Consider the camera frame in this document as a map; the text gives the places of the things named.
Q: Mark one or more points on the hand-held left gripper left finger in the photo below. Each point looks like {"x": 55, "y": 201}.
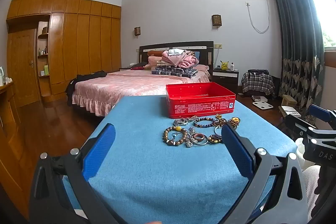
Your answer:
{"x": 99, "y": 150}

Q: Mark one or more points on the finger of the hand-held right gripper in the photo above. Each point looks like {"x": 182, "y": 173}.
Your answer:
{"x": 298, "y": 125}
{"x": 319, "y": 112}

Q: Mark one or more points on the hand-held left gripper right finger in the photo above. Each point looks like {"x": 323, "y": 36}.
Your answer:
{"x": 237, "y": 153}

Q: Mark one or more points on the silver bangle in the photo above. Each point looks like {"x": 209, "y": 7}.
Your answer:
{"x": 200, "y": 144}

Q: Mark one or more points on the small gold pendant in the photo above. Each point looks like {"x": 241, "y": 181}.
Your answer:
{"x": 219, "y": 116}

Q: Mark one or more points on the red tin box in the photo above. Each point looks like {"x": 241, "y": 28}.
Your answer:
{"x": 202, "y": 106}

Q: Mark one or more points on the silver metal wristwatch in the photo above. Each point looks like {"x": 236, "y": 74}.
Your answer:
{"x": 181, "y": 122}

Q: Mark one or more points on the small wooden stool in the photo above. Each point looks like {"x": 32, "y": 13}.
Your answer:
{"x": 288, "y": 100}

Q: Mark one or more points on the white striped cloth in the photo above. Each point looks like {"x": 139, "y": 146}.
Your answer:
{"x": 311, "y": 187}

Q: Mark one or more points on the white bathroom scale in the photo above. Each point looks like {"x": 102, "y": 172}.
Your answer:
{"x": 260, "y": 105}

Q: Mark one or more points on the chair with plaid cloth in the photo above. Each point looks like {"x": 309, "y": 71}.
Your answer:
{"x": 257, "y": 82}

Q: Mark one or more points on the pink bedspread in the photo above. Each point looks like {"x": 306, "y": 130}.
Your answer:
{"x": 126, "y": 85}

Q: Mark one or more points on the dark patterned curtain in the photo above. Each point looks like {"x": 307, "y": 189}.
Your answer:
{"x": 296, "y": 43}

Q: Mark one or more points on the black garment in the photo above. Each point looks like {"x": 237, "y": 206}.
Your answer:
{"x": 86, "y": 76}

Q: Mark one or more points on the dark nightstand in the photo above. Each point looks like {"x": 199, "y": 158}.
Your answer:
{"x": 225, "y": 78}

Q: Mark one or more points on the small white bottle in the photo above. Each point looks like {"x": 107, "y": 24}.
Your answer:
{"x": 232, "y": 67}

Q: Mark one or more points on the yellow plush toy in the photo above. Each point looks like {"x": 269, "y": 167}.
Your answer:
{"x": 224, "y": 65}

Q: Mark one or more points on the red and black cloth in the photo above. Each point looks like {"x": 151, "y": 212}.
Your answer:
{"x": 137, "y": 66}

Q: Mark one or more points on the wooden side cabinet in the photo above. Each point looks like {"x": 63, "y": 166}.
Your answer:
{"x": 8, "y": 134}

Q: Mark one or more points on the folded plaid blanket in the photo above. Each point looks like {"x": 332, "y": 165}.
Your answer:
{"x": 173, "y": 71}

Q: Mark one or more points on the pink pillow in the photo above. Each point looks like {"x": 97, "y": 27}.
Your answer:
{"x": 155, "y": 59}

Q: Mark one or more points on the wooden wardrobe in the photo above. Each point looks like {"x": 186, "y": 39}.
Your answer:
{"x": 78, "y": 43}

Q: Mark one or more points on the pile of pink clothes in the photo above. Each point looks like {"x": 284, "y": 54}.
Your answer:
{"x": 181, "y": 58}

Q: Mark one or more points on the wooden door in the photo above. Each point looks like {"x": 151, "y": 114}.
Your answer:
{"x": 22, "y": 69}

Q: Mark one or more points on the wall socket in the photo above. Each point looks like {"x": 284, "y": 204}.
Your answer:
{"x": 218, "y": 45}

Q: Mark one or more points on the wall lamp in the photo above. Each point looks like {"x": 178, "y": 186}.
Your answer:
{"x": 137, "y": 31}
{"x": 216, "y": 20}

